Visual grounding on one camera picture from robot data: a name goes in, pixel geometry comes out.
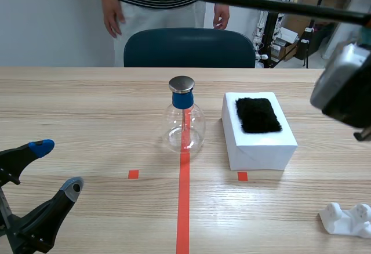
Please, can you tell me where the white box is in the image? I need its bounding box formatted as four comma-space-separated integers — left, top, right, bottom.
221, 92, 299, 171

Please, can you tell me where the person's right hand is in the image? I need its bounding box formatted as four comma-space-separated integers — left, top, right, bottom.
103, 3, 126, 38

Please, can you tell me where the black fur patch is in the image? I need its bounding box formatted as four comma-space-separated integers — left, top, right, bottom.
234, 97, 283, 135

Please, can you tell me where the clear glass flask blue stopper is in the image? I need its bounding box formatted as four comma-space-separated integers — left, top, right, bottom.
162, 75, 207, 154

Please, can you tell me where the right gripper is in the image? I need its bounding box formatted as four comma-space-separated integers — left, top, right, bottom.
321, 26, 371, 143

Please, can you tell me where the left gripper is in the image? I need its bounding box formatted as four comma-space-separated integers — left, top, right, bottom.
0, 139, 85, 254

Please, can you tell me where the open cardboard box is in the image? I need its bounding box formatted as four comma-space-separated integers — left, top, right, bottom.
271, 27, 300, 63

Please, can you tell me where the white moulded stand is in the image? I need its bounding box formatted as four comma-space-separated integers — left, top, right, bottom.
318, 202, 371, 235

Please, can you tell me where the person's left hand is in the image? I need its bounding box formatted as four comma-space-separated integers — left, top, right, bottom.
212, 4, 230, 31

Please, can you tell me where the long black rod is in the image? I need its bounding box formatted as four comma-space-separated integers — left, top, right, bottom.
166, 0, 371, 28

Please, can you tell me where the dark blue chair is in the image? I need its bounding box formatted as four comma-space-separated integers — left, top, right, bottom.
123, 27, 256, 68

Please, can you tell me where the black metal rail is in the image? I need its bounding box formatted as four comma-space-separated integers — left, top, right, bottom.
265, 0, 288, 69

